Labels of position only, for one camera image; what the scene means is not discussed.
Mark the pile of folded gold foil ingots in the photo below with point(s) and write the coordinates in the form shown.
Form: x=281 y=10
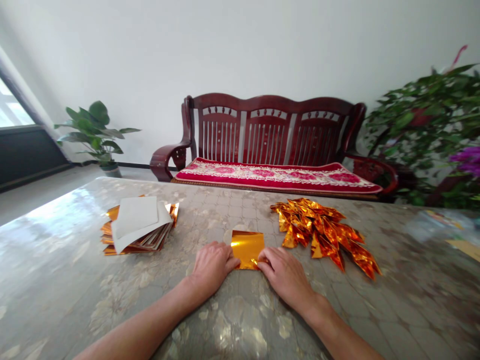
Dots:
x=323 y=234

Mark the gold foil paper sheet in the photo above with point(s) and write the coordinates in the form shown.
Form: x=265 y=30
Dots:
x=246 y=248

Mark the small potted green plant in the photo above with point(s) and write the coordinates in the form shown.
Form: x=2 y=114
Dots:
x=95 y=137

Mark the person's left hand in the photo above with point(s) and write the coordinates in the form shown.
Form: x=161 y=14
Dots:
x=212 y=264

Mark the red floral bench cushion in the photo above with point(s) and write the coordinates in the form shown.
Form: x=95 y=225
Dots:
x=277 y=176

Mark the window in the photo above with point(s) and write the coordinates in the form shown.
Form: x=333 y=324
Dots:
x=13 y=108

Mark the brown paper piece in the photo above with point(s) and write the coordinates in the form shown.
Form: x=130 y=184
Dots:
x=465 y=249

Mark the large leafy green plant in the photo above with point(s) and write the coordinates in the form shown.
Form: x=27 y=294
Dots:
x=423 y=131

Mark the stack of gold foil sheets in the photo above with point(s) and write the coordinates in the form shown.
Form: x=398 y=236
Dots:
x=139 y=228

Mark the purple flowering plant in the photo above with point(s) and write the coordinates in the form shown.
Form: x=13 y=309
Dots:
x=467 y=159

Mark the dark red wooden bench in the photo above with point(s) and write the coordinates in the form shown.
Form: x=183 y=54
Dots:
x=270 y=144

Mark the person's right hand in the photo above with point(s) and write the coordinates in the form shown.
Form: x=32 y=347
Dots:
x=283 y=272

